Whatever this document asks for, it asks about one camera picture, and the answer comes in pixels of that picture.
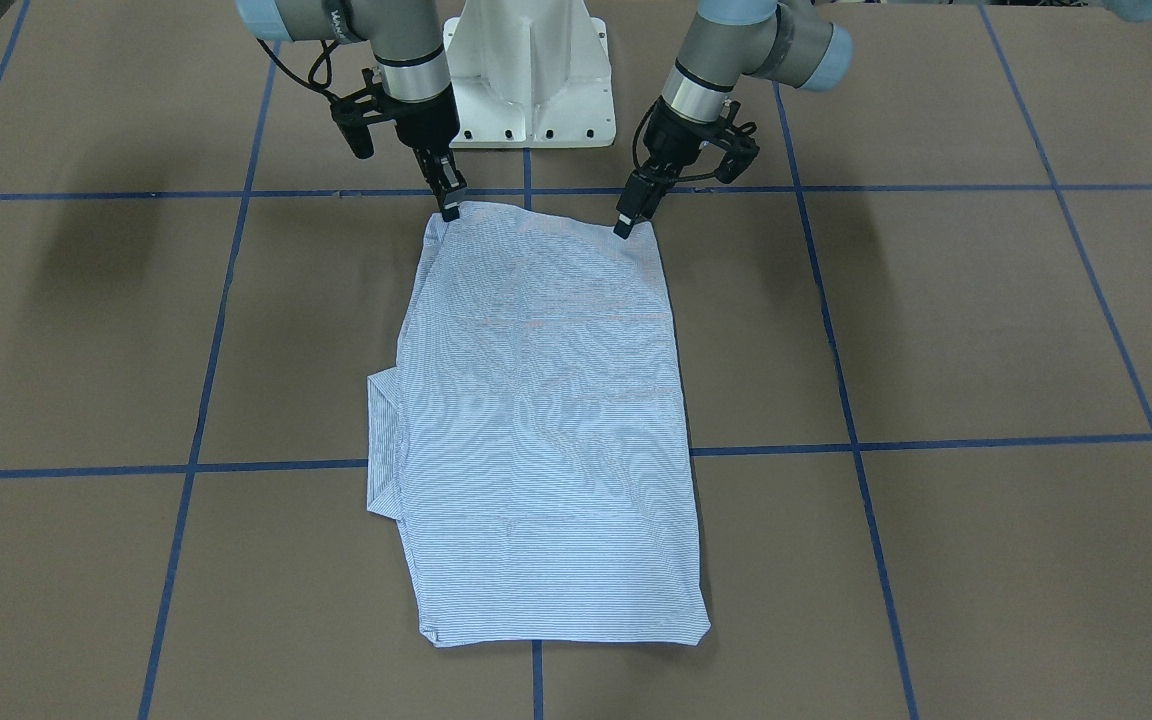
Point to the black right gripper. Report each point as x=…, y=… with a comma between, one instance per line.
x=426, y=124

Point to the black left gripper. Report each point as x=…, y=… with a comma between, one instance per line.
x=673, y=145

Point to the light blue striped shirt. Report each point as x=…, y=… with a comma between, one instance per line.
x=531, y=442

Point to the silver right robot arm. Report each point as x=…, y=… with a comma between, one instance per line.
x=410, y=85

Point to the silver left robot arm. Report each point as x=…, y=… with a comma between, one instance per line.
x=787, y=42

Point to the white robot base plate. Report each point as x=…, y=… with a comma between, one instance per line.
x=530, y=75

